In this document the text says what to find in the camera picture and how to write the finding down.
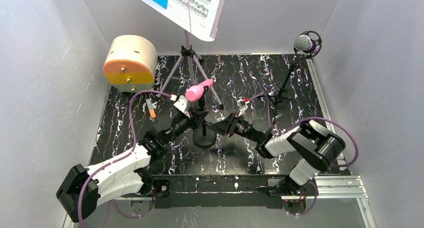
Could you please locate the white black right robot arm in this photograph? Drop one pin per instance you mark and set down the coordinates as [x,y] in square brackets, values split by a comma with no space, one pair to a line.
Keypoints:
[318,147]

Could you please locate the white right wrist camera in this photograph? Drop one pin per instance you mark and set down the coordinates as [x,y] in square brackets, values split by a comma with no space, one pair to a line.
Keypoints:
[242,105]

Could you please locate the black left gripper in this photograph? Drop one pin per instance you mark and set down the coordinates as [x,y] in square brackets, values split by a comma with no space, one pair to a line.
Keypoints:
[193,117]

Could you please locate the black tripod microphone stand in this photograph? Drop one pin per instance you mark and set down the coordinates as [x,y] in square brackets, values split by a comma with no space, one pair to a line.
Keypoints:
[277,99]

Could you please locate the white sheet music book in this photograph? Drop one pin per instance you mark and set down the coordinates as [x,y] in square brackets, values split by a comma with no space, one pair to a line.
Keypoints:
[198,17]

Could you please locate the beige orange drawer cabinet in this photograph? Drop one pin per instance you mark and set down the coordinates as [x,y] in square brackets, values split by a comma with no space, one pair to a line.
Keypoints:
[130,65]

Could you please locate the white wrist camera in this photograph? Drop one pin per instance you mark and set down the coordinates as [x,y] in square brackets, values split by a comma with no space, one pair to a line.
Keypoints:
[242,105]
[183,105]

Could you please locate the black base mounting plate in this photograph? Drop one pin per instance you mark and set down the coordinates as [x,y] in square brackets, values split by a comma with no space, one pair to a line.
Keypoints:
[177,191]

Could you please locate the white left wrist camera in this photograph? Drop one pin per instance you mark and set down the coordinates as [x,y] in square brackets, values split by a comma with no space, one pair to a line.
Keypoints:
[183,105]

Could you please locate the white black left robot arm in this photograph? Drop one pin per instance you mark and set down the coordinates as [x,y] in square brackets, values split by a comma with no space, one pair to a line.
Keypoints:
[84,189]

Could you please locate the pink microphone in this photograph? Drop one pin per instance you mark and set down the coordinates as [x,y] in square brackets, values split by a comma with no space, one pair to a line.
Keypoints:
[195,92]

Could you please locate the purple tripod music stand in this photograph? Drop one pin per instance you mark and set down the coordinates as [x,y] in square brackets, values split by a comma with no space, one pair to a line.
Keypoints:
[192,57]

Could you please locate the black round-base desktop mic stand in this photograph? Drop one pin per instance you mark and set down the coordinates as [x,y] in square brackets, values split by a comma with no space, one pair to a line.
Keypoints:
[203,137]

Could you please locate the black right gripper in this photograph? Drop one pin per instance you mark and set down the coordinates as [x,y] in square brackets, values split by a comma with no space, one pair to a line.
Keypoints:
[232,124]

